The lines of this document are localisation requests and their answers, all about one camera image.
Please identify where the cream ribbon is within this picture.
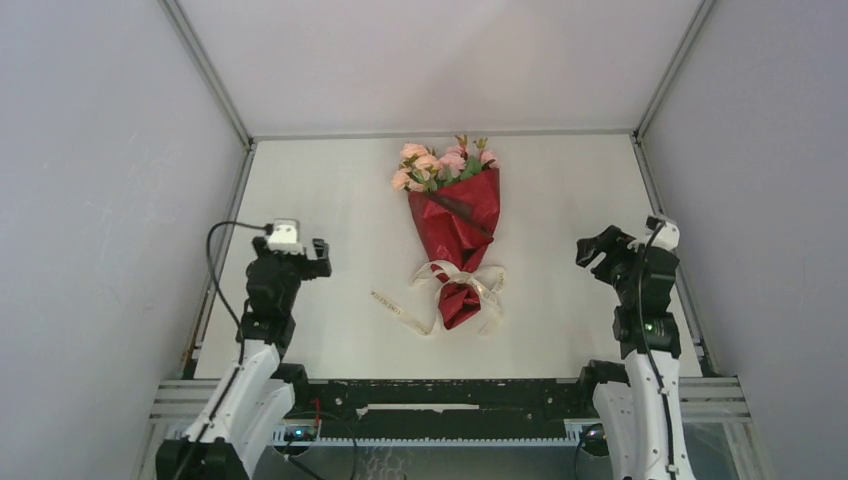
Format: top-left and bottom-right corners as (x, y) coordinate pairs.
(370, 260), (506, 337)

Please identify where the pink flower stem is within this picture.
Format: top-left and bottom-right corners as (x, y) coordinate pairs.
(474, 137), (500, 170)
(391, 169), (418, 191)
(438, 135), (468, 182)
(398, 143), (441, 192)

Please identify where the red wrapping paper sheet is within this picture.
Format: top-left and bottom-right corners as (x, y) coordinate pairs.
(408, 169), (501, 330)

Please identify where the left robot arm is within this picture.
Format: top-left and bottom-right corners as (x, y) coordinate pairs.
(155, 234), (332, 479)

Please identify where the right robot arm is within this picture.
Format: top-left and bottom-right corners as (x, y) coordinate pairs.
(575, 216), (694, 479)

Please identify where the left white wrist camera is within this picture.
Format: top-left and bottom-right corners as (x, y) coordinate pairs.
(265, 218), (305, 255)

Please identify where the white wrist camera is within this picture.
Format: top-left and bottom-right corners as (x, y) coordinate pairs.
(265, 218), (305, 255)
(627, 215), (681, 253)

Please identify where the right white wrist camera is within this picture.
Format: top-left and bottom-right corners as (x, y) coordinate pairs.
(627, 215), (681, 253)

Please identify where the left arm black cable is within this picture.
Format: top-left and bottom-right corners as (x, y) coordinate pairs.
(172, 221), (276, 480)

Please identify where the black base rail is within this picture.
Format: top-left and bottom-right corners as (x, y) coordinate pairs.
(284, 378), (599, 438)

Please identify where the white cable duct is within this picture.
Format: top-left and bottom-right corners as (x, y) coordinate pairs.
(269, 422), (590, 447)

